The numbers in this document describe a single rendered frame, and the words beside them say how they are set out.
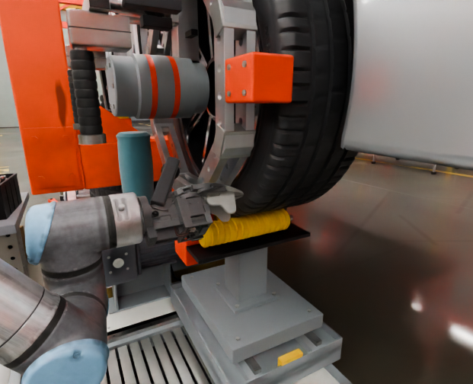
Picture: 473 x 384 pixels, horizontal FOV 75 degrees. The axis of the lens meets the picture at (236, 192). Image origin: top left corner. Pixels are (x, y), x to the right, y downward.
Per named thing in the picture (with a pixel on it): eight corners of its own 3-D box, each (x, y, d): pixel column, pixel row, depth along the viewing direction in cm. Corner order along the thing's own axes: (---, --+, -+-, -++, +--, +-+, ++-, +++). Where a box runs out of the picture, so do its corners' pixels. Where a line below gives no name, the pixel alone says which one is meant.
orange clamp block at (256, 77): (261, 103, 56) (293, 103, 48) (222, 103, 53) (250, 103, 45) (263, 61, 54) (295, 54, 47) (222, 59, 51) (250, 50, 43)
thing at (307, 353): (340, 362, 92) (343, 334, 89) (231, 417, 75) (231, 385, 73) (252, 280, 134) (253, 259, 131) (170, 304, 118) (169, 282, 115)
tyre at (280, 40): (389, 219, 64) (378, -139, 56) (298, 243, 53) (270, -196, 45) (238, 196, 122) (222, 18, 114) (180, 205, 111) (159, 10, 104)
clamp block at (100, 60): (107, 68, 80) (105, 46, 78) (68, 67, 76) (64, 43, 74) (105, 70, 84) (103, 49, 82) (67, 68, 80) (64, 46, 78)
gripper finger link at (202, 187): (222, 200, 63) (180, 206, 59) (219, 192, 63) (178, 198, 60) (229, 187, 59) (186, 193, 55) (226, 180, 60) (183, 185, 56)
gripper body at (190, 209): (206, 238, 61) (144, 251, 56) (193, 200, 65) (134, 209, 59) (217, 221, 55) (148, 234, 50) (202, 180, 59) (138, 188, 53)
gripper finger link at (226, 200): (250, 213, 63) (208, 222, 59) (240, 189, 66) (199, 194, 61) (256, 206, 61) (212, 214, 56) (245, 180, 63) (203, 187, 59)
